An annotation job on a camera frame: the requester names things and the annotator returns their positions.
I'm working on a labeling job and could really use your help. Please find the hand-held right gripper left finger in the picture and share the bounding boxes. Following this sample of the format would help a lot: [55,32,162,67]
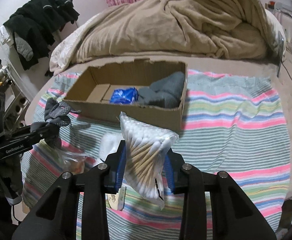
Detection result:
[12,140,126,240]

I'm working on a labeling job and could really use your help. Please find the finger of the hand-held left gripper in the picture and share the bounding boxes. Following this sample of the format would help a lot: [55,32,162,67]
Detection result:
[23,122,61,144]

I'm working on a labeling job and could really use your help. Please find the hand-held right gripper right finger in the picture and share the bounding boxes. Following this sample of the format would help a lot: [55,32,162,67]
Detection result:
[163,149,278,240]

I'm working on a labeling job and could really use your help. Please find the grey dotted glove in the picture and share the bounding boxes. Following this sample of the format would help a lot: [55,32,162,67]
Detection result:
[43,97,82,150]

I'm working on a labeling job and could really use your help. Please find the bag of cotton swabs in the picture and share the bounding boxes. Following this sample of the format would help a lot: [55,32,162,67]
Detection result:
[119,111,179,210]

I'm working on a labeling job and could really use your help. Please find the cardboard box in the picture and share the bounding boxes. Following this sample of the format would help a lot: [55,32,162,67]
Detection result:
[62,59,188,132]

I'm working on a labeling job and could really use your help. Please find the white cotton pad pack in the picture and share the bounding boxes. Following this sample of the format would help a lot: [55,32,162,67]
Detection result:
[98,132,121,163]

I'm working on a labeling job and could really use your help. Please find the white rack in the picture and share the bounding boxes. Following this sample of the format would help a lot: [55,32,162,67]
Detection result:
[0,25,32,120]

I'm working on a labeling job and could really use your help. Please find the clear plastic bag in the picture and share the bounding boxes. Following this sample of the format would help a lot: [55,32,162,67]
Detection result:
[58,150,96,175]

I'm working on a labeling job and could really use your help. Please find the striped towel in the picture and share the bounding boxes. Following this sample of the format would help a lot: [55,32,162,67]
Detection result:
[21,69,290,240]

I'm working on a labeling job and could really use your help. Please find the blue plastic bag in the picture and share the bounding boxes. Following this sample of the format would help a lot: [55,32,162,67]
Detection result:
[110,87,139,104]

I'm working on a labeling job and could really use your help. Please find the white quilt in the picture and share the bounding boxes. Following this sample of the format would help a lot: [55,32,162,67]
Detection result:
[49,12,106,77]

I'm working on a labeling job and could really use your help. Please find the grey towel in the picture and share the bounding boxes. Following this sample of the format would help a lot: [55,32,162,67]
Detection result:
[137,71,186,109]

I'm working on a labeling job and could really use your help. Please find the black clothes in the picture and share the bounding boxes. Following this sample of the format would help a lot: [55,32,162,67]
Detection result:
[3,0,80,72]

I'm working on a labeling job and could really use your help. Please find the beige blanket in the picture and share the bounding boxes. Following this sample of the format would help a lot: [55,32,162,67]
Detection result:
[76,0,274,64]

